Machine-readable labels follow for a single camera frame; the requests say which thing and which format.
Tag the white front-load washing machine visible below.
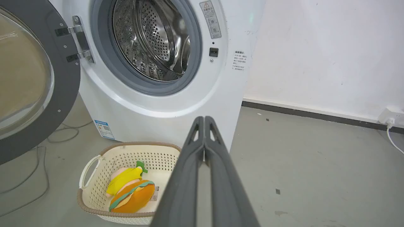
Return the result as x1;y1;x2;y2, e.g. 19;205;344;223
49;0;267;151

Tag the white wall power socket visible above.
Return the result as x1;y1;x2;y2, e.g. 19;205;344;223
377;106;404;128

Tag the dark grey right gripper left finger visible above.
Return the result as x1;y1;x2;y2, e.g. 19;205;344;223
150;116;205;227

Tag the grey floor cable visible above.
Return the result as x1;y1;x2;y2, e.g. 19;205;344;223
0;121;93;217

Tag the orange hamburger plush toy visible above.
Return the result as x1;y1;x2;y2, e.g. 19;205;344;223
109;179;156;213

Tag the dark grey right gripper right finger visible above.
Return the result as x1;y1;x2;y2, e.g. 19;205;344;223
204;116;261;227

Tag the cream perforated laundry basket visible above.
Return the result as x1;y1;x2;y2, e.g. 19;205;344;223
77;142;182;225

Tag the dark grey washing machine door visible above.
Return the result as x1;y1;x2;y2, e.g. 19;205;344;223
0;0;81;165

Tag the yellow banana plush toy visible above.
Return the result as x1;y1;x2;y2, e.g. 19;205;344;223
106;161;148;197

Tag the white power cable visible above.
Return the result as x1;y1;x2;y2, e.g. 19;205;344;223
386;119;404;155

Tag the chrome door hinge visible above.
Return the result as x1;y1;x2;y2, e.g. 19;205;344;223
55;15;95;64

